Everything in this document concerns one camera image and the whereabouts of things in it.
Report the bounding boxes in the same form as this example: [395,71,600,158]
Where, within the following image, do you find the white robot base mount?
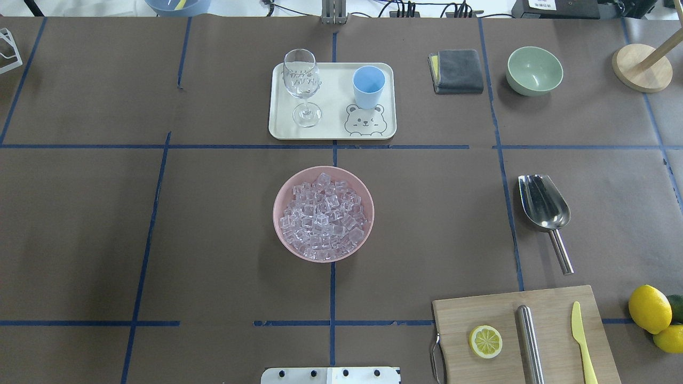
[260,366,402,383]

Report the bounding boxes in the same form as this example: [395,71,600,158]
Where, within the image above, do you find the green bowl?
[506,46,564,97]

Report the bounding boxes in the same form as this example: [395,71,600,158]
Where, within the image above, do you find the green lime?
[666,294,683,324]

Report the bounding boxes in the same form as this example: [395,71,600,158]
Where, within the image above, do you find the pink bowl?
[273,166,375,263]

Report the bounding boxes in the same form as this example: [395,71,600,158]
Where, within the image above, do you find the cream bear tray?
[268,62,398,140]

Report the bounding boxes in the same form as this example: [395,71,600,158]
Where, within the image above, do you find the white wire cup rack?
[1,28,23,74]

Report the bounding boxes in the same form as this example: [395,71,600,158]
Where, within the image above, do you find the wooden stand with base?
[611,29,682,93]

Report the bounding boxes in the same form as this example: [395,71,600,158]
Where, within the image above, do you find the metal ice scoop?
[518,173,574,275]

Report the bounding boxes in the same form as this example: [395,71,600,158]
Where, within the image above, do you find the wooden cutting board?
[432,285,621,383]

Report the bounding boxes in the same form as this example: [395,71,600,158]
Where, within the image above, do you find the lemon half slice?
[468,325,503,359]

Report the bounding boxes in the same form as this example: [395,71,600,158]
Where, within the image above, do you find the steel rod muddler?
[515,305,545,383]

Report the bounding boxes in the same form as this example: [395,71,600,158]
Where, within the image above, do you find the yellow plastic knife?
[570,301,598,384]

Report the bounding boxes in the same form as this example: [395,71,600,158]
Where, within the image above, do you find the clear wine glass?
[283,49,322,128]

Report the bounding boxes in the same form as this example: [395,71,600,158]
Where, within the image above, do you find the light blue cup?
[352,65,386,109]

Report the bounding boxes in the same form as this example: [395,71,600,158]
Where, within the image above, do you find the blue bowl with utensils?
[145,0,212,17]

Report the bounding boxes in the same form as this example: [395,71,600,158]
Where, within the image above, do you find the whole yellow lemon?
[629,284,672,335]

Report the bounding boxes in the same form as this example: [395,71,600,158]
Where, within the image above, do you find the grey folded cloth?
[428,49,483,94]

